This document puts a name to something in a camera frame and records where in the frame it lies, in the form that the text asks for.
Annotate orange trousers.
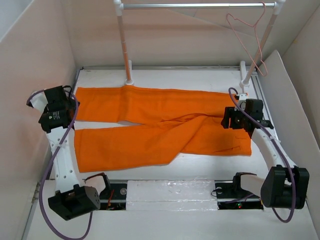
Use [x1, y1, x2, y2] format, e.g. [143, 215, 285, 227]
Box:
[74, 85, 252, 173]

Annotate pink wire hanger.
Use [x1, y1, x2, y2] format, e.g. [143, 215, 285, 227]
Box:
[226, 1, 269, 77]

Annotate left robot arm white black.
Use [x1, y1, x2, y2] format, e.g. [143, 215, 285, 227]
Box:
[38, 86, 112, 221]

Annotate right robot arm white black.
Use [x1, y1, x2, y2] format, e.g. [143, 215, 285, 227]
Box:
[221, 94, 310, 209]

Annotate white metal clothes rack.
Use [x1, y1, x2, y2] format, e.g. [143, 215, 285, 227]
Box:
[111, 0, 285, 91]

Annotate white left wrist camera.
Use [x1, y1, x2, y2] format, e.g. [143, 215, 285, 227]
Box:
[26, 89, 48, 113]

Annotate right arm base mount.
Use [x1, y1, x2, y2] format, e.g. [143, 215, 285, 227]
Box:
[211, 180, 264, 211]

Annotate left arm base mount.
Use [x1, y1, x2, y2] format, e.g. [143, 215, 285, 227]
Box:
[79, 183, 128, 211]

